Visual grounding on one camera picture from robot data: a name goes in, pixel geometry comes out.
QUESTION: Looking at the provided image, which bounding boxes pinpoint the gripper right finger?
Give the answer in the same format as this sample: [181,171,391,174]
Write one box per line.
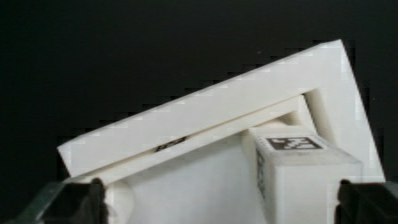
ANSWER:
[334,180,398,224]

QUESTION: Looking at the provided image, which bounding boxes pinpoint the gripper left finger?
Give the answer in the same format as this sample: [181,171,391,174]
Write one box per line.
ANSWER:
[14,179,108,224]

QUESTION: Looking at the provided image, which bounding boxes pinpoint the white table leg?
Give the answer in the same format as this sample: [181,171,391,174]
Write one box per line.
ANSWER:
[247,126,362,224]

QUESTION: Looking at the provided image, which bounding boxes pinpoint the white square table top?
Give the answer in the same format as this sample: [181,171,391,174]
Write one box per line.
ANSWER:
[69,97,318,224]

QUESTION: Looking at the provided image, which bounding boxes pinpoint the white U-shaped obstacle fence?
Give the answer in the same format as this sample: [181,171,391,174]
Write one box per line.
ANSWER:
[59,40,386,182]

